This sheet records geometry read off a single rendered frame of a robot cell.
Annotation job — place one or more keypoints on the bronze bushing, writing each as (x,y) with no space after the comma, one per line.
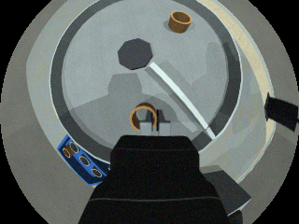
(70,151)
(135,122)
(181,22)

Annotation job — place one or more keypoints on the blue crate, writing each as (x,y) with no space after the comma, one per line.
(83,171)

